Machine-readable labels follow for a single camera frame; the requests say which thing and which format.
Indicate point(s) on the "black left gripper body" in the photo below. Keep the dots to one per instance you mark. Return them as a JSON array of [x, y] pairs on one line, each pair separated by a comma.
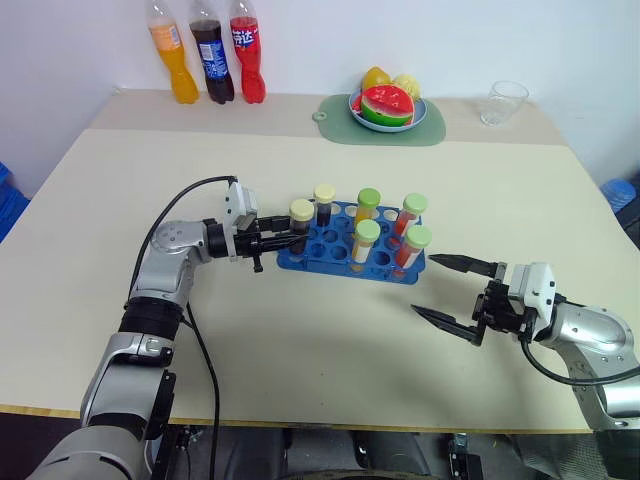
[[247, 245]]

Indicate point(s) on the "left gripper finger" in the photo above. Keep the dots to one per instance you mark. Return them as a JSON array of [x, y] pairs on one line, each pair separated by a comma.
[[282, 243], [274, 224]]

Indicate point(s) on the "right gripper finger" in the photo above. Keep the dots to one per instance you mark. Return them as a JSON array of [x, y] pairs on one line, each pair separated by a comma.
[[450, 324], [470, 264]]

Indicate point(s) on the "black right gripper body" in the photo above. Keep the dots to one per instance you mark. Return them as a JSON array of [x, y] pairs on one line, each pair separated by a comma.
[[500, 310]]

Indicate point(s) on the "dark liquid tube yellow cap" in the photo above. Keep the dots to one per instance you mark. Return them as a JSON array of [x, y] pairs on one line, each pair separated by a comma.
[[324, 212], [302, 210]]

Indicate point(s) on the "red liquid tube green cap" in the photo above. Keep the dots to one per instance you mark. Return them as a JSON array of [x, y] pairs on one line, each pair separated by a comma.
[[415, 203], [418, 237]]

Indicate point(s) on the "orange liquid tube green cap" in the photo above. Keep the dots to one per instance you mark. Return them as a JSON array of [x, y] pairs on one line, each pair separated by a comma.
[[368, 198], [367, 231]]

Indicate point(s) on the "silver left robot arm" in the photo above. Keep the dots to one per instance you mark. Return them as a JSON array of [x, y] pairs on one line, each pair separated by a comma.
[[165, 260]]

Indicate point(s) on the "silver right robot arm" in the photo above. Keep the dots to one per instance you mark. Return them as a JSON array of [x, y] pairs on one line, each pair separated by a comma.
[[595, 330]]

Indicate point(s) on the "blue test tube rack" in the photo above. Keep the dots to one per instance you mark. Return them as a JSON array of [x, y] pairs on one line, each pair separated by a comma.
[[332, 250]]

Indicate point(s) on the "green silicone mat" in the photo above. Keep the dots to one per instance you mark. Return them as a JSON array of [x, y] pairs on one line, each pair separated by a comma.
[[335, 130]]

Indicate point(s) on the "dark grey rounded shape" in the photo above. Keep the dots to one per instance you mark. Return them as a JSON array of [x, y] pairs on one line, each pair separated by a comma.
[[395, 452]]

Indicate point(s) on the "small red toy piece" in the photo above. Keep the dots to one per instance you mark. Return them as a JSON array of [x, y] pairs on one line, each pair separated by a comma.
[[356, 105]]

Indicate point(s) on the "light blue plate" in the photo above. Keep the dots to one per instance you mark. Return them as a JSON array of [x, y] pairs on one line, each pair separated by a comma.
[[419, 117]]

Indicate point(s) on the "red soda bottle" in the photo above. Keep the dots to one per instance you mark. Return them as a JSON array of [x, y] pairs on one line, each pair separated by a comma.
[[250, 65]]

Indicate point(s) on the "clear plastic cup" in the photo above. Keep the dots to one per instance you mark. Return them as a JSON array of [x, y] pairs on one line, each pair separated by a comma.
[[502, 105]]

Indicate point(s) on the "toy watermelon half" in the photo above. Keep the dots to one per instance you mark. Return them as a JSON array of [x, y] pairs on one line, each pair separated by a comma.
[[387, 105]]

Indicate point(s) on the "cola bottle blue label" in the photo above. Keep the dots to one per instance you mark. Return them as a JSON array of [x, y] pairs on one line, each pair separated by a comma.
[[215, 65]]

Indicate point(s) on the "orange toy fruit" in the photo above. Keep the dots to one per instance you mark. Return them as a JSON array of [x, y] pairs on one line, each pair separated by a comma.
[[376, 77]]

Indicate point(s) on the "orange soda bottle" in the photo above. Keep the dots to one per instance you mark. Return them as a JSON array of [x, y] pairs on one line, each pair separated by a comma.
[[180, 70]]

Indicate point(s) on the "yellow toy fruit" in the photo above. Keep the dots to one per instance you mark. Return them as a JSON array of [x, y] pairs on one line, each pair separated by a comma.
[[409, 85]]

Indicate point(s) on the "blue plastic crate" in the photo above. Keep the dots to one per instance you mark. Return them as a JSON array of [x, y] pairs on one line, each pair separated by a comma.
[[11, 200]]

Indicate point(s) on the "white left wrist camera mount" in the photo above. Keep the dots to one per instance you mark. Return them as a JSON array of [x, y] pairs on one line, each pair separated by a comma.
[[240, 202]]

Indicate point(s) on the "black metal bracket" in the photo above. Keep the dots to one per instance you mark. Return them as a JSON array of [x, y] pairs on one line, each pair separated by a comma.
[[465, 457]]

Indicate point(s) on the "black metal frame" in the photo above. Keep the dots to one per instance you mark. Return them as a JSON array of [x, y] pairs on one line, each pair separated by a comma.
[[175, 452]]

